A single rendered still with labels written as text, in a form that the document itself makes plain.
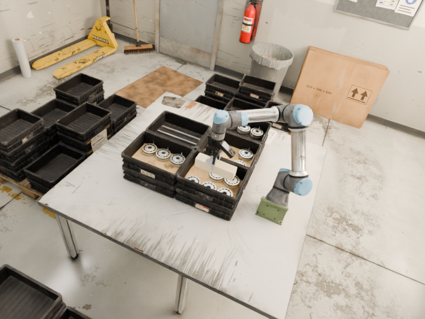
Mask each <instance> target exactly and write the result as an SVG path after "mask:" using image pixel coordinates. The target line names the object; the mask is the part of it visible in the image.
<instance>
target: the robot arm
mask: <svg viewBox="0 0 425 319"><path fill-rule="evenodd" d="M312 119H313V113H312V110H311V109H310V107H308V106H306V105H303V104H284V105H280V106H272V107H271V108H264V109H247V110H238V111H225V110H221V109H220V110H217V111H216V112H215V113H214V117H213V119H212V120H213V122H212V129H211V132H210V133H209V135H208V136H207V138H208V142H207V144H206V145H205V149H204V153H206V154H208V155H212V156H211V157H210V159H206V163H207V164H209V165H211V169H212V170H213V169H214V168H215V165H216V161H217V160H220V157H221V153H222V151H223V152H224V153H225V154H226V155H227V156H228V157H229V158H230V159H231V158H232V157H234V155H235V154H236V152H235V151H234V150H233V149H232V148H231V147H230V146H229V145H228V144H227V143H226V142H225V141H224V138H225V132H226V128H233V127H242V126H245V125H247V124H248V123H251V122H265V121H272V122H283V123H288V129H289V130H290V131H291V162H292V169H287V168H280V170H279V172H278V174H277V176H276V179H275V181H274V184H273V187H272V189H271V190H270V191H269V192H268V194H267V195H266V197H265V199H267V200H268V201H271V202H272V203H275V204H278V205H280V206H284V207H287V206H288V199H289V194H290V192H292V193H294V194H296V195H299V196H306V195H307V194H308V193H309V192H310V191H311V190H312V186H313V183H312V180H311V179H309V172H308V171H307V170H306V130H307V129H308V128H309V124H310V123H311V121H312ZM205 150H206V151H205Z"/></svg>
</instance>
